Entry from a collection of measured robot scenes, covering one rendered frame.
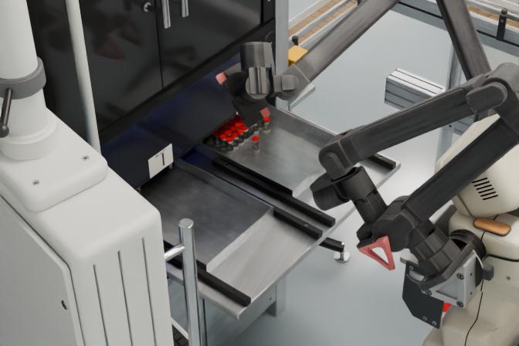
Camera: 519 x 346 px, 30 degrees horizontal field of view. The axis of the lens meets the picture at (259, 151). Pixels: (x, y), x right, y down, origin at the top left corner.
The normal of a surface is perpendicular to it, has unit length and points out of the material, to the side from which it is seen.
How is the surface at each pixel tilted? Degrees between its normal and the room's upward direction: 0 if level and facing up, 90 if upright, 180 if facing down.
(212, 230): 0
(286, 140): 0
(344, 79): 0
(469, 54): 47
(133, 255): 90
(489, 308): 90
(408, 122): 79
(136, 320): 90
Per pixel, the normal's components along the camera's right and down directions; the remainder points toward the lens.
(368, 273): -0.01, -0.78
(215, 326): 0.78, 0.39
